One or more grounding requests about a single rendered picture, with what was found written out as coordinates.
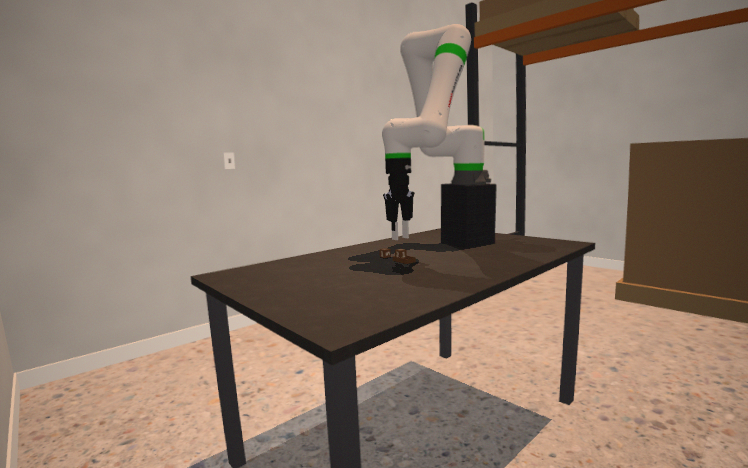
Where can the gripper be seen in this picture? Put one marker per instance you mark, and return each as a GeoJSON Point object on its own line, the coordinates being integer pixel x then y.
{"type": "Point", "coordinates": [402, 195]}

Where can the orange rectangular tray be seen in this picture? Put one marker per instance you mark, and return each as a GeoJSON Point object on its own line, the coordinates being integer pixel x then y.
{"type": "Point", "coordinates": [407, 260]}

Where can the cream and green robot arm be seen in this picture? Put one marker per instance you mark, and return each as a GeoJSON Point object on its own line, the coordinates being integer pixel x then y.
{"type": "Point", "coordinates": [464, 143]}

